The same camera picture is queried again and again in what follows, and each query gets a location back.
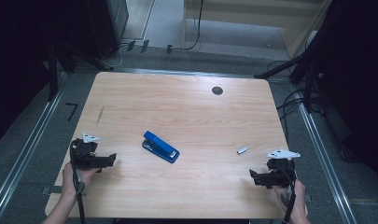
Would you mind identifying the right hand-held gripper black cable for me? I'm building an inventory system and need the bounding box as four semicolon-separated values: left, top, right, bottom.
281;167;299;224

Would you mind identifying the blue stapler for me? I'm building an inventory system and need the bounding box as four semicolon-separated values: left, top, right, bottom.
141;130;181;164

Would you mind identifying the left hand-held gripper black cable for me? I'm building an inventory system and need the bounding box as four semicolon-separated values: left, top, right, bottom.
69;143;87;224

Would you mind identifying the hand-held gripper black cable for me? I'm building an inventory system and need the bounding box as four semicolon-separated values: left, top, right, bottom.
281;167;299;224
69;143;87;224

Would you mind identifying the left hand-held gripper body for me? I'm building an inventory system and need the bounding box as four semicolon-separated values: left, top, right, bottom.
69;132;101;172

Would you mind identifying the bundle of black floor cables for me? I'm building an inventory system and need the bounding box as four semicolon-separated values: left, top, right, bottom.
266;60;326;139

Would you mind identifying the black hanging cable with plug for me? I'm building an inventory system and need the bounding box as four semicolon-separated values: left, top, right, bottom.
166;0;205;55

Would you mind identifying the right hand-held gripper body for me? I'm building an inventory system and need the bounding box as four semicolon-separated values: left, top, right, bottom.
265;148;301;188

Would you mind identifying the white floor cable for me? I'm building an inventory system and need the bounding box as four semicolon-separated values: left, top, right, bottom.
108;43;129;69

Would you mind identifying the black metal stand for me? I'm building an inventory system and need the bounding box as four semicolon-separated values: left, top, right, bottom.
46;38;115;103
254;0;337;114

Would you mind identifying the black cabinet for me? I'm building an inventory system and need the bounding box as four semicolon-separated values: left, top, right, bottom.
85;0;130;60

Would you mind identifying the dark curtain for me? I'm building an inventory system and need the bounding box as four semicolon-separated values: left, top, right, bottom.
316;0;378;188
0;0;59;146

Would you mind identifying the person's left hand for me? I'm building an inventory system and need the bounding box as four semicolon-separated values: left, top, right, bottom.
62;161;99;197

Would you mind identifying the light wooden shelf unit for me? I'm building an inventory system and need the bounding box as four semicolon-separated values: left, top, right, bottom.
181;0;334;61

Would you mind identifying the metal floor rail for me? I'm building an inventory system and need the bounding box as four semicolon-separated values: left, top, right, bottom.
297;92;358;224
0;70;70;220

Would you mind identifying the person's right hand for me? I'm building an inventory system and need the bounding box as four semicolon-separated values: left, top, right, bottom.
272;179;307;218

